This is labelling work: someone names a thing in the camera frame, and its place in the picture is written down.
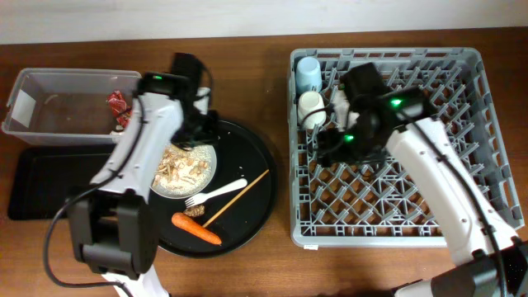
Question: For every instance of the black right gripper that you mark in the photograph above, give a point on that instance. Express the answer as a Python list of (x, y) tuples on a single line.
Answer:
[(330, 148)]

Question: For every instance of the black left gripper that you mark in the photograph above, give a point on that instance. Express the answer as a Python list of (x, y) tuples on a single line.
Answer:
[(209, 135)]

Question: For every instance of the food scraps rice and nuts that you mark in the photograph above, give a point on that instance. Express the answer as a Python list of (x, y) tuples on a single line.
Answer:
[(181, 169)]

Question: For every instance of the grey dinner plate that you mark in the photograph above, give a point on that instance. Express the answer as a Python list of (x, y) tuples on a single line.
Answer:
[(198, 173)]

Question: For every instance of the small white cup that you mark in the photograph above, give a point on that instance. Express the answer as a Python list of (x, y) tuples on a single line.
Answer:
[(310, 110)]

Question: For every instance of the white plastic fork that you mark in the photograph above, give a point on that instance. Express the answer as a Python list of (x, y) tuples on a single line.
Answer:
[(201, 198)]

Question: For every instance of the red snack wrapper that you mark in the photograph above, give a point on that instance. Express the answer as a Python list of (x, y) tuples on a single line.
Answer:
[(121, 111)]

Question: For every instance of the white tissue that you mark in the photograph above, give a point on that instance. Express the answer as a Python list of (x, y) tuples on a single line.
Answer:
[(118, 130)]

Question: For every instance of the wooden chopstick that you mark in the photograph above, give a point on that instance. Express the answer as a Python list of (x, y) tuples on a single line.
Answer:
[(239, 195)]

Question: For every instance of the light blue plastic cup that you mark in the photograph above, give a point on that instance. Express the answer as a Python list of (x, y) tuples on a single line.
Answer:
[(308, 75)]

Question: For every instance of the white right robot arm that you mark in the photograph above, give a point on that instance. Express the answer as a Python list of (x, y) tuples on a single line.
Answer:
[(490, 258)]

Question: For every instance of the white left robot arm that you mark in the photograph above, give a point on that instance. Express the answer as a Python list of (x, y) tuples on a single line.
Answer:
[(112, 228)]

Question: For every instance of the grey dishwasher rack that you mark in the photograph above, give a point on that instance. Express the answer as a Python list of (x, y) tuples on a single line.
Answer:
[(378, 205)]

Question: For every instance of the clear plastic waste bin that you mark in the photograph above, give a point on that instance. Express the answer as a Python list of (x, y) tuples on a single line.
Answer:
[(66, 106)]

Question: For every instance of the round black serving tray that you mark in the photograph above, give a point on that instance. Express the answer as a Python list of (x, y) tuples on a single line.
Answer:
[(240, 154)]

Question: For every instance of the brown food lump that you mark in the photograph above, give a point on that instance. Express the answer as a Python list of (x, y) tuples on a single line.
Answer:
[(195, 211)]

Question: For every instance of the orange carrot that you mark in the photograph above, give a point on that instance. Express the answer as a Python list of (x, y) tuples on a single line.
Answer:
[(186, 223)]

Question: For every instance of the black rectangular tray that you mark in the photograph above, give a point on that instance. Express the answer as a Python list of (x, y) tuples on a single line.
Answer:
[(45, 176)]

